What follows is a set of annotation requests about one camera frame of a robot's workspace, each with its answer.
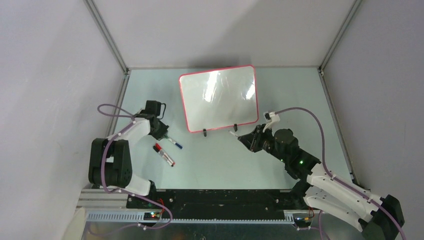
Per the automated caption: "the green capped white marker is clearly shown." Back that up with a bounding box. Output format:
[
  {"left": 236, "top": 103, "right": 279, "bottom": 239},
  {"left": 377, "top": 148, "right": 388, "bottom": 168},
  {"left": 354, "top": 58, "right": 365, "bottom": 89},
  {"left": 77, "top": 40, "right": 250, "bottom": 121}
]
[{"left": 228, "top": 130, "right": 239, "bottom": 138}]

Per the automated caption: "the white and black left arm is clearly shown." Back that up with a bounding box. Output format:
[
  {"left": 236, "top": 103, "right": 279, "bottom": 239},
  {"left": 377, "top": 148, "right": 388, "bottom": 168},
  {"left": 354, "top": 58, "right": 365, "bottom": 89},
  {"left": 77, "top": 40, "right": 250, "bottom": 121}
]
[{"left": 88, "top": 100, "right": 169, "bottom": 208}]

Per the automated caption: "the black capped white marker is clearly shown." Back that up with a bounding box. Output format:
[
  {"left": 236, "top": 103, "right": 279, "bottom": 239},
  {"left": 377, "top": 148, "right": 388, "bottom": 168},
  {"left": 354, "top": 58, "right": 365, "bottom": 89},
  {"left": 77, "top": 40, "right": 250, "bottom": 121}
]
[{"left": 152, "top": 145, "right": 169, "bottom": 165}]

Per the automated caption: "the blue capped white marker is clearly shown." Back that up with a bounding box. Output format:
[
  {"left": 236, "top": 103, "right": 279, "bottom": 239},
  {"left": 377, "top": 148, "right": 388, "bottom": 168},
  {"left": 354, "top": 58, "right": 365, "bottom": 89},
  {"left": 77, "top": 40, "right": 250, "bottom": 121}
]
[{"left": 166, "top": 136, "right": 183, "bottom": 149}]

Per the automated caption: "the electronics board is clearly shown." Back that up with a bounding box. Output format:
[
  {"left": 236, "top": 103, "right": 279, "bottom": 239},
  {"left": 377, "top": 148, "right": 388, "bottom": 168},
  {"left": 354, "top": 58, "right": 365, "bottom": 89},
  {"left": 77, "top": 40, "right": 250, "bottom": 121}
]
[
  {"left": 294, "top": 217, "right": 313, "bottom": 225},
  {"left": 143, "top": 212, "right": 162, "bottom": 221}
]

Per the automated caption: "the right electronics board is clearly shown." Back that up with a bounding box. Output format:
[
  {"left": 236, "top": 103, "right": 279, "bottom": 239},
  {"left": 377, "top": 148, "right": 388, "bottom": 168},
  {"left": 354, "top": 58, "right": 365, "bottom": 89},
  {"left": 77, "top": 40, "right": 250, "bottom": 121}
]
[{"left": 294, "top": 217, "right": 313, "bottom": 225}]

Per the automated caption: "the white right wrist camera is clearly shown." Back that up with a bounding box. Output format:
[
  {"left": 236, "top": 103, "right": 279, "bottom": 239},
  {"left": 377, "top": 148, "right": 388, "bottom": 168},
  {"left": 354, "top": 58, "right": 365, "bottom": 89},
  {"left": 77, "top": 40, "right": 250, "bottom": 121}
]
[{"left": 262, "top": 111, "right": 280, "bottom": 133}]

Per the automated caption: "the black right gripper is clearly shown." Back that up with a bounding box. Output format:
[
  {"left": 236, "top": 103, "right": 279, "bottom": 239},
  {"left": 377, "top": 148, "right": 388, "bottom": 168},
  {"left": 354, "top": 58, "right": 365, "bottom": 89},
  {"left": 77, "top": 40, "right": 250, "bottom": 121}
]
[{"left": 238, "top": 123, "right": 288, "bottom": 164}]

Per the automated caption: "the red capped white marker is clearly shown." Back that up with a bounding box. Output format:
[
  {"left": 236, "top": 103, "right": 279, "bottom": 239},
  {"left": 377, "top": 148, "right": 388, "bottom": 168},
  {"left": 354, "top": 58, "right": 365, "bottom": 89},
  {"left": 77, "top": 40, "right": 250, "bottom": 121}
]
[{"left": 155, "top": 143, "right": 175, "bottom": 167}]

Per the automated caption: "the left electronics board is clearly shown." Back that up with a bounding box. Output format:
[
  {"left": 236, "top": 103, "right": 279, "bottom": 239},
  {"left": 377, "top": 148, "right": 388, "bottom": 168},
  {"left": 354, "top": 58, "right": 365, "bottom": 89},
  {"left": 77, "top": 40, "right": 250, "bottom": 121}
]
[{"left": 143, "top": 212, "right": 162, "bottom": 221}]

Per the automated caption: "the red framed whiteboard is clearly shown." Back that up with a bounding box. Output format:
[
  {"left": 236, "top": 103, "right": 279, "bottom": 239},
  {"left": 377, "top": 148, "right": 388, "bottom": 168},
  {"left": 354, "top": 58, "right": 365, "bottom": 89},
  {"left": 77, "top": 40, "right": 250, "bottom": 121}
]
[{"left": 178, "top": 64, "right": 259, "bottom": 133}]

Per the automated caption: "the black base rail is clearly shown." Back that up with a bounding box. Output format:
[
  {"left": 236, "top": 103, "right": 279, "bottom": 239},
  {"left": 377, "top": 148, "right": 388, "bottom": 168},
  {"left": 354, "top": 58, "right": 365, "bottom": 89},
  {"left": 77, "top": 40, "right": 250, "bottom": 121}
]
[{"left": 125, "top": 188, "right": 312, "bottom": 221}]

